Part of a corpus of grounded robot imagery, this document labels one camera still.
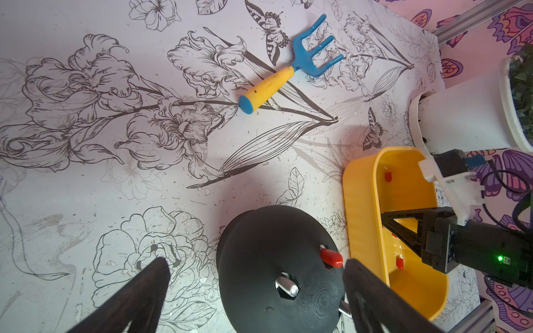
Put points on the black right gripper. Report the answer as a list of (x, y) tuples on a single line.
[(503, 252)]

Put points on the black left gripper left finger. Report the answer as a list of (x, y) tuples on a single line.
[(136, 307)]

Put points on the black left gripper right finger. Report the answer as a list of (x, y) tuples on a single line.
[(377, 308)]

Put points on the red screw sleeve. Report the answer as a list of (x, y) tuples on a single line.
[(388, 176), (331, 259), (400, 264)]

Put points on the black round screw base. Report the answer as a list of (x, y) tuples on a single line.
[(255, 249)]

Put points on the silver protruding screw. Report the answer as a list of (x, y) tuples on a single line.
[(287, 286), (345, 309)]

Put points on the yellow plastic tray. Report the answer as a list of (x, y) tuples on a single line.
[(366, 196)]

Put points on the potted green plant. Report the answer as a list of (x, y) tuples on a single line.
[(490, 111)]

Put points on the blue yellow garden fork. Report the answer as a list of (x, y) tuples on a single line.
[(303, 60)]

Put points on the aluminium cage frame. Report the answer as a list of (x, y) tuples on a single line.
[(467, 21)]

